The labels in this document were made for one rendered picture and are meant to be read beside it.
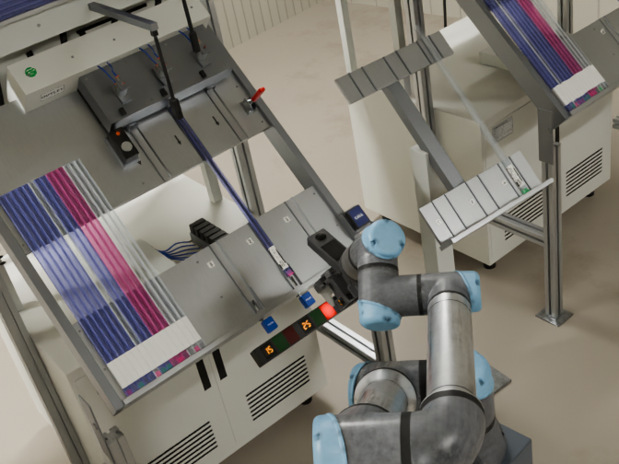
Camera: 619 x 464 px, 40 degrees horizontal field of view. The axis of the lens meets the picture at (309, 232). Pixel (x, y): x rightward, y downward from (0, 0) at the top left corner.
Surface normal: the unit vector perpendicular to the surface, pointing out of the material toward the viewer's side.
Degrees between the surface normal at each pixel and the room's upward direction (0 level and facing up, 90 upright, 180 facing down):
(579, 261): 0
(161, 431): 90
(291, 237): 43
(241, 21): 90
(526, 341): 0
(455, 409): 19
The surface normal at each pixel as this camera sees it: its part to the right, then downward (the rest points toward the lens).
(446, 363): -0.28, -0.84
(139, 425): 0.63, 0.33
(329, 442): -0.25, -0.51
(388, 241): 0.30, -0.36
